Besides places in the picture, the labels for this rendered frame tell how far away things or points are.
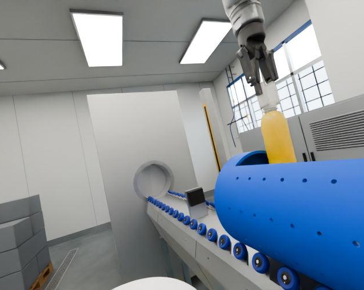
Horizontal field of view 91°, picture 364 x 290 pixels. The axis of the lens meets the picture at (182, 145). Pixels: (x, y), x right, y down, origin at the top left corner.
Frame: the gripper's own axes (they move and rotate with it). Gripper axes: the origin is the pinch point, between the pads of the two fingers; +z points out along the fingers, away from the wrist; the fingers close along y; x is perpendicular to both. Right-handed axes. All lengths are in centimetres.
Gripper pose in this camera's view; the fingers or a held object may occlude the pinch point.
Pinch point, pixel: (267, 95)
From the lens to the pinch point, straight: 59.3
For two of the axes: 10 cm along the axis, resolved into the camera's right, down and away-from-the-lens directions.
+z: 2.3, 9.7, -0.7
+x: 3.9, -1.5, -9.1
